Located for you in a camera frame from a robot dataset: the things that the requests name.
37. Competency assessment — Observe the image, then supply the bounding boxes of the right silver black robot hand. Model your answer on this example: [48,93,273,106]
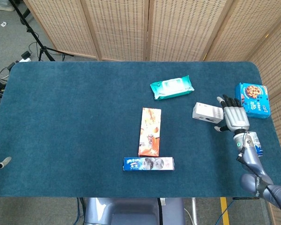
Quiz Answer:
[214,94,251,134]

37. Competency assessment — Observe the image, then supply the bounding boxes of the left black grey-tipped robot hand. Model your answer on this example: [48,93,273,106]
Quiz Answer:
[0,121,12,172]

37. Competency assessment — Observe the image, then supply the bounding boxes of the small white box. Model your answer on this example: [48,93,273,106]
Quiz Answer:
[192,102,224,124]

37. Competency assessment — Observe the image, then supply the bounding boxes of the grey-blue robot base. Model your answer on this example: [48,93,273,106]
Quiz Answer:
[83,197,185,225]

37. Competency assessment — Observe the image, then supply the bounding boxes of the blue chocolate chip cookie box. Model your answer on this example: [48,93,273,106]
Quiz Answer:
[235,82,271,119]

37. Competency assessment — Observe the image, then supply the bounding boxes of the green wet wipe pack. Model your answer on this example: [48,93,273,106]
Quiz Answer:
[150,75,195,101]

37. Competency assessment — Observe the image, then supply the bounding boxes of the orange biscuit box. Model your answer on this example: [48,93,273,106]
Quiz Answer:
[138,107,162,158]

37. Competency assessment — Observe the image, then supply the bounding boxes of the blue Oreo cookie pack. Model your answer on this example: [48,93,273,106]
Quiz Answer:
[123,157,175,172]

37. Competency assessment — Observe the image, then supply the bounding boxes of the blue white drink can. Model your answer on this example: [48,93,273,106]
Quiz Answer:
[248,131,265,157]

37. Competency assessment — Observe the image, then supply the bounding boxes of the blue felt table mat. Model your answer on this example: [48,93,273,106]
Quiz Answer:
[0,60,281,198]

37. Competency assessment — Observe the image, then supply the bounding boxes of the metal table leg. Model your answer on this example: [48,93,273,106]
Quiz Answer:
[191,197,199,225]

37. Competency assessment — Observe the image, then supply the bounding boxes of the woven wooden folding screen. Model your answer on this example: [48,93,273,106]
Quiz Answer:
[23,0,281,225]

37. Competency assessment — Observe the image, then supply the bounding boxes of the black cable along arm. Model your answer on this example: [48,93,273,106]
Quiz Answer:
[236,132,281,225]

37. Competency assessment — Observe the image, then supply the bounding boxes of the blue floor cable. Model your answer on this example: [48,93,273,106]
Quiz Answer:
[215,198,235,225]

